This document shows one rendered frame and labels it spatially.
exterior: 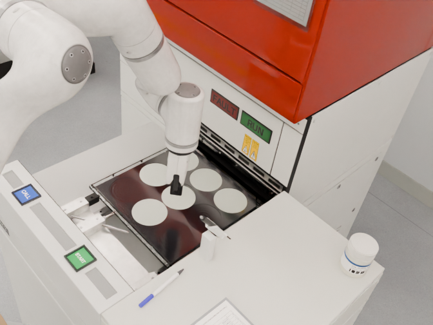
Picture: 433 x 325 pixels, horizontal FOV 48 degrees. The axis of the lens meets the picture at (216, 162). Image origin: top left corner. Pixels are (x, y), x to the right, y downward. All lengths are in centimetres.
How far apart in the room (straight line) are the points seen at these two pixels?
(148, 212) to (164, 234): 9
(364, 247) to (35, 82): 83
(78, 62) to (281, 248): 75
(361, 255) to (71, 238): 70
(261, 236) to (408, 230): 170
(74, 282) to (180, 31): 73
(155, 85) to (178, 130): 18
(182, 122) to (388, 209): 200
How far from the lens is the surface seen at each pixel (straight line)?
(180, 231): 136
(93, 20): 87
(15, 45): 79
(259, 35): 122
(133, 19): 88
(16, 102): 79
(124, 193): 145
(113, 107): 327
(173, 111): 113
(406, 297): 261
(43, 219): 133
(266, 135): 139
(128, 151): 170
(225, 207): 144
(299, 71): 117
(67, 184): 160
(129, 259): 133
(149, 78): 99
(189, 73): 156
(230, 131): 150
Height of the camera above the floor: 195
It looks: 42 degrees down
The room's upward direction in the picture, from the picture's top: 9 degrees clockwise
